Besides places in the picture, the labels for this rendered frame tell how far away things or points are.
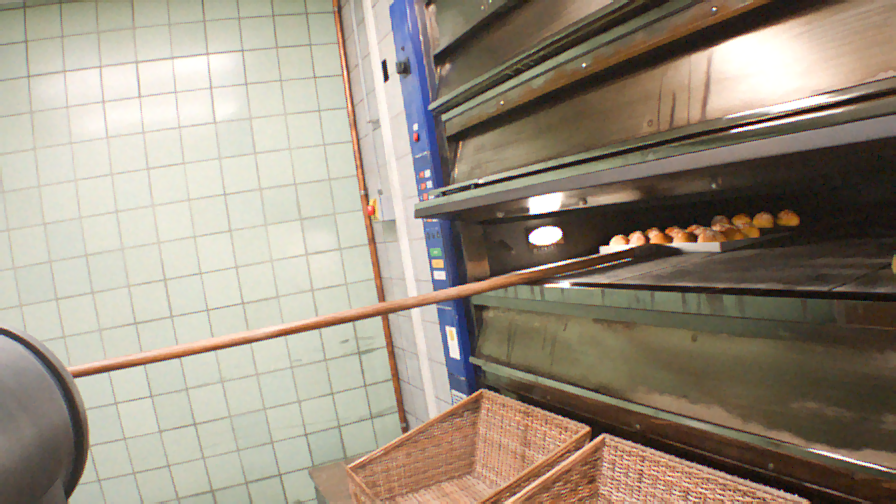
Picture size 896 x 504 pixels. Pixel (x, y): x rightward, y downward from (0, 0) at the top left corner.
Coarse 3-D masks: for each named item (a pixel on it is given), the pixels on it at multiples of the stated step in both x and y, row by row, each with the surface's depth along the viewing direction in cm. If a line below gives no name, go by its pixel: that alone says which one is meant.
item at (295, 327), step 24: (576, 264) 171; (600, 264) 175; (456, 288) 157; (480, 288) 159; (336, 312) 146; (360, 312) 146; (384, 312) 149; (240, 336) 135; (264, 336) 137; (120, 360) 124; (144, 360) 126
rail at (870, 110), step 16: (832, 112) 63; (848, 112) 61; (864, 112) 59; (880, 112) 57; (752, 128) 74; (768, 128) 72; (784, 128) 70; (800, 128) 67; (816, 128) 65; (672, 144) 89; (688, 144) 85; (704, 144) 82; (720, 144) 80; (736, 144) 77; (608, 160) 103; (624, 160) 99; (640, 160) 95; (544, 176) 121; (560, 176) 116; (464, 192) 155; (480, 192) 147; (496, 192) 140; (416, 208) 184
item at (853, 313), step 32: (512, 288) 170; (544, 288) 155; (576, 288) 142; (608, 288) 132; (640, 288) 124; (672, 288) 117; (704, 288) 111; (736, 288) 104; (800, 320) 87; (832, 320) 82; (864, 320) 77
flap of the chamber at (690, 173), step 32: (832, 128) 63; (864, 128) 59; (672, 160) 89; (704, 160) 83; (736, 160) 77; (768, 160) 74; (800, 160) 73; (832, 160) 71; (864, 160) 69; (512, 192) 133; (544, 192) 121; (576, 192) 116; (608, 192) 114; (640, 192) 112; (672, 192) 110
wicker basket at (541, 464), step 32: (448, 416) 184; (480, 416) 188; (512, 416) 172; (544, 416) 157; (384, 448) 175; (416, 448) 180; (448, 448) 184; (480, 448) 186; (512, 448) 170; (544, 448) 156; (576, 448) 143; (352, 480) 167; (384, 480) 175; (416, 480) 180; (448, 480) 184; (480, 480) 182; (512, 480) 131
